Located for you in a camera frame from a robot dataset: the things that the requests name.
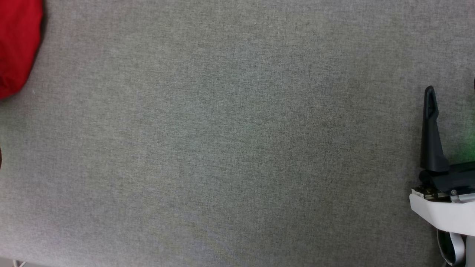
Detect red basketball jersey white sleeves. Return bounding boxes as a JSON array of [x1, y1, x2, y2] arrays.
[[0, 0, 44, 100]]

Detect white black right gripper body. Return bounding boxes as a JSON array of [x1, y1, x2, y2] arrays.
[[409, 161, 475, 236]]

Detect grey fabric sofa cushion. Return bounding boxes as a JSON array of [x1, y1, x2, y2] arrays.
[[0, 0, 475, 267]]

